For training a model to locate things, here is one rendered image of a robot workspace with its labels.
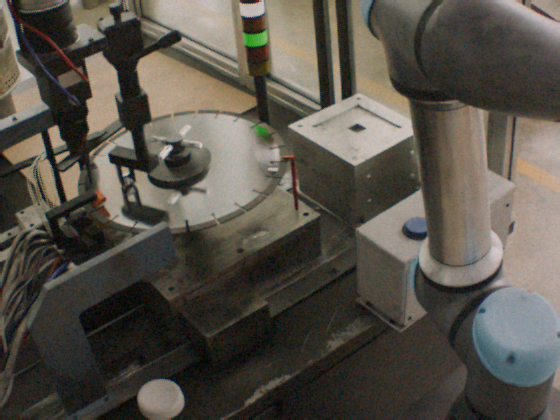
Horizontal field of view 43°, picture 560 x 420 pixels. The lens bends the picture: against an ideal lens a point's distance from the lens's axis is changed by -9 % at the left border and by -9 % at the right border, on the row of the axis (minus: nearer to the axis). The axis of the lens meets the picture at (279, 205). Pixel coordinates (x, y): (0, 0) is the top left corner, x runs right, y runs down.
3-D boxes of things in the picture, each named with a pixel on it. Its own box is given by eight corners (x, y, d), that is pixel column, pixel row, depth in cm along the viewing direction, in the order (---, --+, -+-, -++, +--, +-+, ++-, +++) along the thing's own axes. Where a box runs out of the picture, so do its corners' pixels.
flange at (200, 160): (222, 170, 123) (220, 157, 121) (157, 193, 120) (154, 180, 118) (198, 139, 131) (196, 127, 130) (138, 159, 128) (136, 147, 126)
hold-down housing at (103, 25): (147, 112, 116) (128, -6, 103) (157, 124, 112) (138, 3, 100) (115, 124, 114) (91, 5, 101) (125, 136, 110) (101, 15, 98)
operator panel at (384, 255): (464, 225, 139) (469, 158, 130) (508, 252, 131) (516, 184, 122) (355, 300, 126) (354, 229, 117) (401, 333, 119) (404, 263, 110)
